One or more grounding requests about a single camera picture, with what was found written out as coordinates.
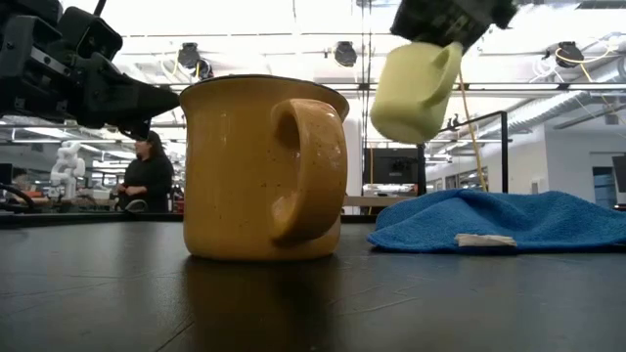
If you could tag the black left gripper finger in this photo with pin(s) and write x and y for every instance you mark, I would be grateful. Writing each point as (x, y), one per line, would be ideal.
(127, 105)

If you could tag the small pale yellow mug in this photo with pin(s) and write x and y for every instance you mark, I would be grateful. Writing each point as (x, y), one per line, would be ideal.
(411, 98)

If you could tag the large mustard yellow mug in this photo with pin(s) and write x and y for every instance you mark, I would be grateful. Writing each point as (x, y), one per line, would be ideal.
(235, 171)

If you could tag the wooden shelf with black frame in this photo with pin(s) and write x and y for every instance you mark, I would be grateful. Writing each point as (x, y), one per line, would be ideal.
(505, 156)

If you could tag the blue terry towel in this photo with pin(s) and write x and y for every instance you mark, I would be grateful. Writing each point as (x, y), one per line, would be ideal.
(538, 220)

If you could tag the person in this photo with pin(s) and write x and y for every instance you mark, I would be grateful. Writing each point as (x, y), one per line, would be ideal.
(149, 181)

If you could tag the small black ceiling reel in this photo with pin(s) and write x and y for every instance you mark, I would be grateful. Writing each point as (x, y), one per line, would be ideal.
(204, 68)

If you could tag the white robot figure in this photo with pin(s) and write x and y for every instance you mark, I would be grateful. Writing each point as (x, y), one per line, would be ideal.
(66, 168)

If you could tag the black monitor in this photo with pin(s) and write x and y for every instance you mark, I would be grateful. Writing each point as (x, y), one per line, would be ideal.
(391, 166)

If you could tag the white column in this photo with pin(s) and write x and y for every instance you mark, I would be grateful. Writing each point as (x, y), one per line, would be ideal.
(356, 166)

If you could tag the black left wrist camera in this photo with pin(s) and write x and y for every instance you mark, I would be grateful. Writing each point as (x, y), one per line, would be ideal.
(95, 34)

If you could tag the dark wall screen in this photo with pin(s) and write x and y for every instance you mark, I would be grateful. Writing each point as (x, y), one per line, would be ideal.
(620, 173)

